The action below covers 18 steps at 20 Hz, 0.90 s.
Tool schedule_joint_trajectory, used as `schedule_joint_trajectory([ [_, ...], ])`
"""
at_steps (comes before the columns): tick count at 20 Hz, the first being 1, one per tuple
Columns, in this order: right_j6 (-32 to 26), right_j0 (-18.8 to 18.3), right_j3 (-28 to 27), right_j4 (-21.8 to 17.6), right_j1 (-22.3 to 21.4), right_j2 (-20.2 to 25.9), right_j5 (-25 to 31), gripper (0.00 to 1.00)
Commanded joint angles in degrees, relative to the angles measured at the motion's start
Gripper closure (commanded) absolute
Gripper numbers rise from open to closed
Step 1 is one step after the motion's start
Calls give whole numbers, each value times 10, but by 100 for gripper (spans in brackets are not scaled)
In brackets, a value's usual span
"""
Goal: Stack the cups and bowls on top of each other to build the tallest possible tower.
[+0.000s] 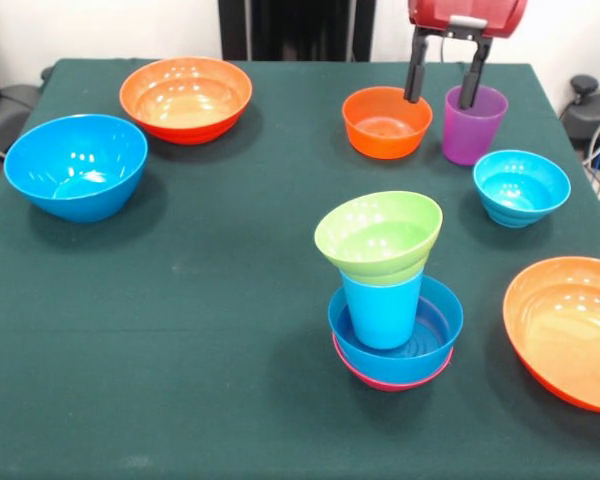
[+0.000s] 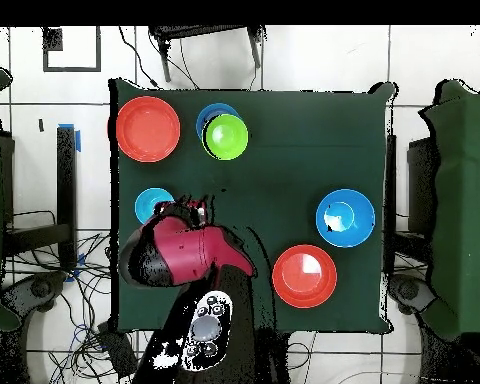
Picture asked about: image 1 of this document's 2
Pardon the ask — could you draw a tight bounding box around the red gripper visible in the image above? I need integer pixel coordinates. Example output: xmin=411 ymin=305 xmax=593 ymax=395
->
xmin=403 ymin=0 xmax=529 ymax=110

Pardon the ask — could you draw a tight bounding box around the blue cup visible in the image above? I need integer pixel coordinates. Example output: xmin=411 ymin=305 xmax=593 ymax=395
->
xmin=339 ymin=268 xmax=425 ymax=351

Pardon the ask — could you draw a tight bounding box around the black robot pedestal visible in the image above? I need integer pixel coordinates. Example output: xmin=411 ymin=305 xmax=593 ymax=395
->
xmin=217 ymin=0 xmax=376 ymax=63

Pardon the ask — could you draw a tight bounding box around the light blue ribbed bowl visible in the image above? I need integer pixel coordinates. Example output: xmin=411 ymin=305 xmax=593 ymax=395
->
xmin=472 ymin=150 xmax=572 ymax=229

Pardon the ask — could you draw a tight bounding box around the purple cup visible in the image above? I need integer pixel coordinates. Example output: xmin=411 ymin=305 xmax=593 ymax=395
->
xmin=441 ymin=83 xmax=510 ymax=167

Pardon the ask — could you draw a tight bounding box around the dark green tablecloth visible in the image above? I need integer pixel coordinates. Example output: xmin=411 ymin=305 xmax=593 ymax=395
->
xmin=0 ymin=58 xmax=600 ymax=480

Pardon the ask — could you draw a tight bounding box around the dark grey pedestal foot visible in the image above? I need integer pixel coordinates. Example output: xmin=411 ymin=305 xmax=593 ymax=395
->
xmin=559 ymin=74 xmax=600 ymax=154

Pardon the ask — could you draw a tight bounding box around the large blue bowl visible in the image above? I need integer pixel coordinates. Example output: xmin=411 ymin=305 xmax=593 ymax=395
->
xmin=3 ymin=113 xmax=150 ymax=224

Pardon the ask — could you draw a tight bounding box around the pink bowl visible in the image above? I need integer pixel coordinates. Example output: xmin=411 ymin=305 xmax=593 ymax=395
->
xmin=331 ymin=332 xmax=455 ymax=393

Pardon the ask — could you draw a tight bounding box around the green ribbed bowl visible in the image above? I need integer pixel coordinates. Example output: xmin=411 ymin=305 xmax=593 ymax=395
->
xmin=313 ymin=190 xmax=444 ymax=287

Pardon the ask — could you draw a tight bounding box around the small orange bowl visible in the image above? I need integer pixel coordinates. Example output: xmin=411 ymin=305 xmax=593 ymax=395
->
xmin=341 ymin=86 xmax=434 ymax=160

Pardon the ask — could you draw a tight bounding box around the medium blue bowl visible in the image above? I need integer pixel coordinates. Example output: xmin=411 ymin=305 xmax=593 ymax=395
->
xmin=327 ymin=274 xmax=465 ymax=385

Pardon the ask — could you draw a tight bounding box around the large orange bowl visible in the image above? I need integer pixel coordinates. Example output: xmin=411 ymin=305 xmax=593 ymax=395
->
xmin=119 ymin=55 xmax=254 ymax=146
xmin=502 ymin=256 xmax=600 ymax=415

